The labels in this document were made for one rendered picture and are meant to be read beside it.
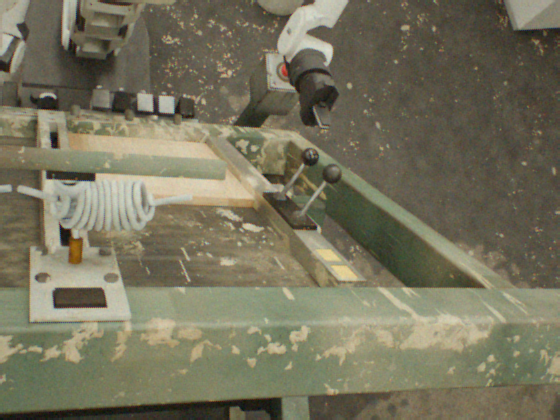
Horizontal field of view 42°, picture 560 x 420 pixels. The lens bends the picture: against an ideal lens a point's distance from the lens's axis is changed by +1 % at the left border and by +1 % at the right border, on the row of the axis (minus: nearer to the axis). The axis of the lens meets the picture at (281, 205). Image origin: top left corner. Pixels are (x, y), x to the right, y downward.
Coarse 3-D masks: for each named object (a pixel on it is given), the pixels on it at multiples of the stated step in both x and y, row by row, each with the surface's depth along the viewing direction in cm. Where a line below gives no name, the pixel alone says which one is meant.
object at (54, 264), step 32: (64, 128) 166; (64, 192) 82; (32, 256) 86; (64, 256) 88; (96, 256) 89; (32, 288) 78; (32, 320) 73; (64, 320) 74; (96, 320) 75; (128, 320) 76
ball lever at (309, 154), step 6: (306, 150) 144; (312, 150) 144; (300, 156) 145; (306, 156) 143; (312, 156) 143; (318, 156) 144; (306, 162) 144; (312, 162) 144; (300, 168) 145; (294, 174) 145; (294, 180) 145; (288, 186) 145; (276, 192) 146; (282, 192) 145; (276, 198) 144; (282, 198) 145
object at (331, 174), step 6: (324, 168) 133; (330, 168) 133; (336, 168) 133; (324, 174) 133; (330, 174) 132; (336, 174) 132; (324, 180) 134; (330, 180) 133; (336, 180) 133; (324, 186) 134; (318, 192) 134; (312, 198) 134; (306, 204) 134; (306, 210) 135; (294, 216) 134; (300, 216) 134
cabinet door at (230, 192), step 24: (72, 144) 174; (96, 144) 179; (120, 144) 182; (144, 144) 186; (168, 144) 189; (192, 144) 193; (168, 192) 149; (192, 192) 151; (216, 192) 154; (240, 192) 156
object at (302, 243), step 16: (208, 144) 194; (224, 144) 189; (224, 160) 178; (240, 160) 175; (240, 176) 164; (256, 176) 163; (256, 192) 152; (256, 208) 152; (272, 208) 142; (272, 224) 142; (288, 240) 133; (304, 240) 126; (320, 240) 128; (304, 256) 125; (320, 256) 120; (320, 272) 118; (336, 272) 114
